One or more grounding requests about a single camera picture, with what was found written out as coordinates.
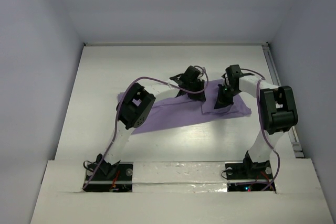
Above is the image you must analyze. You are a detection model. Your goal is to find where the silver foil strip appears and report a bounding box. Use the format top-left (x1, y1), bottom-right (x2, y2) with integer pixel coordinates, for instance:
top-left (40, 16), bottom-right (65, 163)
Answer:
top-left (132, 162), bottom-right (227, 193)

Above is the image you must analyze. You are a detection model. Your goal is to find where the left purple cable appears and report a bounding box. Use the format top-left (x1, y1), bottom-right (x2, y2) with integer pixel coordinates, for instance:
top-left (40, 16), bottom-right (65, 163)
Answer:
top-left (82, 66), bottom-right (209, 190)

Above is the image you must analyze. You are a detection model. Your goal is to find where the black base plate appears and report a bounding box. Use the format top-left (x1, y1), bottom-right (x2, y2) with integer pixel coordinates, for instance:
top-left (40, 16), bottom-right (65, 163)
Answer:
top-left (83, 163), bottom-right (133, 193)
top-left (221, 162), bottom-right (276, 192)

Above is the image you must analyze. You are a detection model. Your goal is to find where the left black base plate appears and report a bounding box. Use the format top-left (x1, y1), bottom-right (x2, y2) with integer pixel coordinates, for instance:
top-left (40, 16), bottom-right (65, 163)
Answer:
top-left (83, 163), bottom-right (133, 193)

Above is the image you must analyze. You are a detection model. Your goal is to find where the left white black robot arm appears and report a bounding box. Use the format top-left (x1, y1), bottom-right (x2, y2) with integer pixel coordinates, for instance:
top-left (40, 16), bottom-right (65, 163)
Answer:
top-left (94, 66), bottom-right (208, 179)

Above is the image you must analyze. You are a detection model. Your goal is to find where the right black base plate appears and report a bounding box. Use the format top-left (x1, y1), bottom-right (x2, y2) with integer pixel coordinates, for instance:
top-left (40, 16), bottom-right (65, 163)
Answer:
top-left (221, 162), bottom-right (276, 192)

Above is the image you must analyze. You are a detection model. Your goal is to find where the purple t shirt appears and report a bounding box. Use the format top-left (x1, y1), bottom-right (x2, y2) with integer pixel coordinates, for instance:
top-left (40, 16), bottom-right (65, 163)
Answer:
top-left (132, 80), bottom-right (251, 134)

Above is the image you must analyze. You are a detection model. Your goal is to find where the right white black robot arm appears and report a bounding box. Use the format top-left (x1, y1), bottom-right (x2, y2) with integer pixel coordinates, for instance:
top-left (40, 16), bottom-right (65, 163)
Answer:
top-left (214, 65), bottom-right (298, 180)

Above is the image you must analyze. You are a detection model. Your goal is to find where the purple cable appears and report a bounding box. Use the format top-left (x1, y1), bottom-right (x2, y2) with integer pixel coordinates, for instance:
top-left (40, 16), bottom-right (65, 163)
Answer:
top-left (240, 69), bottom-right (280, 192)
top-left (82, 66), bottom-right (209, 190)

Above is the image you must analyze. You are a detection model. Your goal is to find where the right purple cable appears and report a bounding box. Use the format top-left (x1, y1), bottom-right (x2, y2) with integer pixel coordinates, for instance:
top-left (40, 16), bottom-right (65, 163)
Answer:
top-left (240, 69), bottom-right (280, 192)

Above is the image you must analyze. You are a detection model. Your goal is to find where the aluminium rail on right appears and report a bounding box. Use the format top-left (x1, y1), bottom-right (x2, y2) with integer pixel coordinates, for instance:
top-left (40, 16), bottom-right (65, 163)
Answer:
top-left (262, 46), bottom-right (305, 158)

